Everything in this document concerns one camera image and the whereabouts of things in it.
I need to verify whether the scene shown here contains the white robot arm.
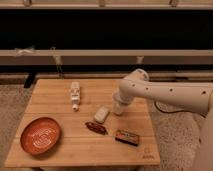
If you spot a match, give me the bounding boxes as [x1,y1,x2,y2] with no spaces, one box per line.
[113,69,213,171]

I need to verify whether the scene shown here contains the brown rectangular box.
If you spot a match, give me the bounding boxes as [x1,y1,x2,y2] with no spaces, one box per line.
[115,130,140,146]

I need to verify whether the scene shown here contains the white squeeze bottle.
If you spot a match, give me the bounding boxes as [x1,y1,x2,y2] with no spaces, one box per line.
[70,82,81,111]

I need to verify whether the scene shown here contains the wooden table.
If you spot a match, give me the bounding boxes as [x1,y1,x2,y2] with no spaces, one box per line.
[5,79,160,167]

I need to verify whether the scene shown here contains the black cable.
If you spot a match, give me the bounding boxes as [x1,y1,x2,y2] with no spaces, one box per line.
[153,100,188,114]

